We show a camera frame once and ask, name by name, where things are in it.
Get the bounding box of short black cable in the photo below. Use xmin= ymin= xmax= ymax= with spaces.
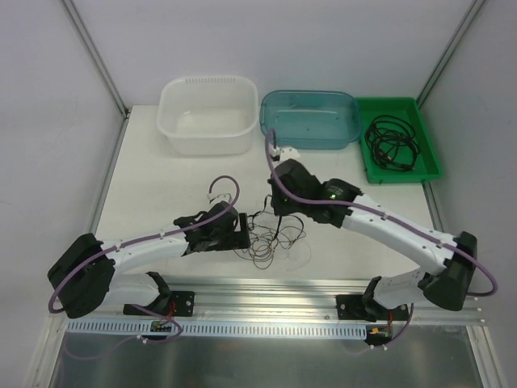
xmin=246 ymin=193 xmax=306 ymax=254

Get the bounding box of thin brown white wire tangle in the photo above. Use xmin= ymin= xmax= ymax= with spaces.
xmin=233 ymin=209 xmax=313 ymax=272

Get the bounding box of black USB cable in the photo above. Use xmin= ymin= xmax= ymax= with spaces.
xmin=369 ymin=133 xmax=417 ymax=173
xmin=364 ymin=125 xmax=422 ymax=173

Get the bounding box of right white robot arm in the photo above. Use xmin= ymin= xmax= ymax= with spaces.
xmin=268 ymin=159 xmax=477 ymax=322

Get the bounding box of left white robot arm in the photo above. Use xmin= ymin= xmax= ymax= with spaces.
xmin=47 ymin=201 xmax=250 ymax=319

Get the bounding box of teal transparent plastic container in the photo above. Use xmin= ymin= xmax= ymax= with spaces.
xmin=259 ymin=90 xmax=363 ymax=150

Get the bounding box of white plastic tub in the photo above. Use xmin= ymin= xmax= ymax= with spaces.
xmin=156 ymin=75 xmax=259 ymax=156

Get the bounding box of green plastic tray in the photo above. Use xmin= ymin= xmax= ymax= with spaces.
xmin=357 ymin=97 xmax=443 ymax=184

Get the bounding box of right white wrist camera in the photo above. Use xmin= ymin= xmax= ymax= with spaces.
xmin=270 ymin=146 xmax=301 ymax=162

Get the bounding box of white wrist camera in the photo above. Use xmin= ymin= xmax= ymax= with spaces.
xmin=207 ymin=192 xmax=233 ymax=204
xmin=270 ymin=146 xmax=301 ymax=162

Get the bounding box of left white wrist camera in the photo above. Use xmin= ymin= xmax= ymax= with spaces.
xmin=207 ymin=192 xmax=233 ymax=204

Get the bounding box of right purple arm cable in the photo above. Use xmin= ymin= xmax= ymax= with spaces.
xmin=264 ymin=129 xmax=498 ymax=297

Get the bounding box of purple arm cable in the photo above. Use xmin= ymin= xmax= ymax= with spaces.
xmin=264 ymin=129 xmax=498 ymax=297
xmin=47 ymin=175 xmax=243 ymax=314

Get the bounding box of aluminium mounting rail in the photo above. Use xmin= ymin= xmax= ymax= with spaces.
xmin=48 ymin=274 xmax=485 ymax=327

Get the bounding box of white slotted cable duct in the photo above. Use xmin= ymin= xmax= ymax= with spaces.
xmin=67 ymin=318 xmax=367 ymax=340

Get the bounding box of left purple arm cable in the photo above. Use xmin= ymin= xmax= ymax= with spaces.
xmin=47 ymin=175 xmax=243 ymax=314

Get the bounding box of left aluminium frame post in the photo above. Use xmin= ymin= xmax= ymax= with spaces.
xmin=60 ymin=0 xmax=130 ymax=118

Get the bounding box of aluminium frame post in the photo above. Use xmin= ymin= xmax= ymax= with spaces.
xmin=416 ymin=0 xmax=488 ymax=108
xmin=60 ymin=0 xmax=130 ymax=118

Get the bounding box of right aluminium frame post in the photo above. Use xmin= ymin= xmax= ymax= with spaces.
xmin=416 ymin=0 xmax=488 ymax=108

